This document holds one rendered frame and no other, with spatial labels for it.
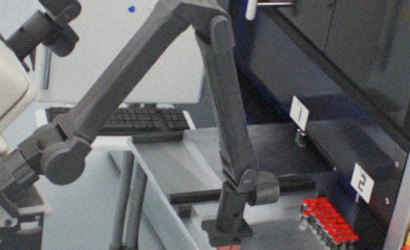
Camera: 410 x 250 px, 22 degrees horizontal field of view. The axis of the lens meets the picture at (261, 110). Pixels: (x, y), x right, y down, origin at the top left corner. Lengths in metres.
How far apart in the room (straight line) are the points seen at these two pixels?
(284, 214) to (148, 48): 0.80
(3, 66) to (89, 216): 2.06
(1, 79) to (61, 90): 1.05
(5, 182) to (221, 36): 0.47
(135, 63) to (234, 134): 0.30
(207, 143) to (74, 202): 1.36
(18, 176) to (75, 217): 2.06
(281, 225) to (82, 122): 0.75
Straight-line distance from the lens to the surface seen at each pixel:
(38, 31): 2.35
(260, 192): 2.26
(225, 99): 2.07
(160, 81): 3.11
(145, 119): 3.00
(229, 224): 2.26
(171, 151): 2.76
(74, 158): 1.97
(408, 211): 2.37
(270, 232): 2.51
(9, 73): 2.03
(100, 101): 1.95
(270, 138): 2.90
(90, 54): 3.03
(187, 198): 2.56
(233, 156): 2.15
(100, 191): 4.19
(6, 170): 1.97
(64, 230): 3.95
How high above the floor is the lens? 2.27
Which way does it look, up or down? 27 degrees down
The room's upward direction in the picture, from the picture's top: 11 degrees clockwise
